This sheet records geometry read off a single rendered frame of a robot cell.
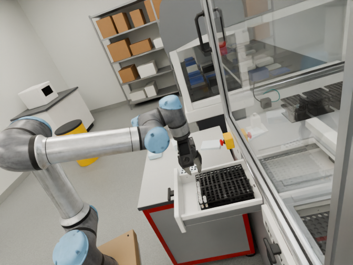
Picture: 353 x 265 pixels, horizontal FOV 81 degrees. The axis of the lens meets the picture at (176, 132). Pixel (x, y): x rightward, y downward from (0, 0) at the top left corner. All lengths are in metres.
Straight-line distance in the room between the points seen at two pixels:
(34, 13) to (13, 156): 5.26
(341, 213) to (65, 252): 0.77
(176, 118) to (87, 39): 4.71
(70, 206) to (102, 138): 0.36
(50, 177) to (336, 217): 0.76
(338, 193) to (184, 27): 1.29
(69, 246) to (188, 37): 1.27
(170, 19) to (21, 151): 1.13
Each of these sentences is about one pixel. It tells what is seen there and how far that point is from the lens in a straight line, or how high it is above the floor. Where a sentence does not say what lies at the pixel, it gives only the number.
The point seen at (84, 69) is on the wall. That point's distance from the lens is 5.55.
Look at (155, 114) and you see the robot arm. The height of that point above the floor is 1.30.
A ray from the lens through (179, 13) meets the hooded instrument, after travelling 1.46.
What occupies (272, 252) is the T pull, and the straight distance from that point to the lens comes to 0.75.
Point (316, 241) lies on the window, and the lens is 0.55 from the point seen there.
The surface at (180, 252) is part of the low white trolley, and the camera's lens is 1.57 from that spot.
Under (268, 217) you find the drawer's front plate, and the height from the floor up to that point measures 0.93.
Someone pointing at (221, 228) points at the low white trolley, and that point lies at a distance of 1.40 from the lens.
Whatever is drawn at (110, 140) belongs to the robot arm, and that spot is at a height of 1.33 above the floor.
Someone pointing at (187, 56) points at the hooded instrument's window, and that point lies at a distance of 1.51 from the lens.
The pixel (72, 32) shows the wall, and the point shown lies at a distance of 5.46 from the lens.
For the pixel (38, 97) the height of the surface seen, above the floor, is 1.06.
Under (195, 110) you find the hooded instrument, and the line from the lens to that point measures 1.62.
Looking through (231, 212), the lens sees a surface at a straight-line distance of 0.89.
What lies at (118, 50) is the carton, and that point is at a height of 1.28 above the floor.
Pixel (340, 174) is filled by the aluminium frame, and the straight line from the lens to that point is 0.31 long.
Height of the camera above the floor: 1.57
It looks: 29 degrees down
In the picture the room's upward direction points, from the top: 20 degrees counter-clockwise
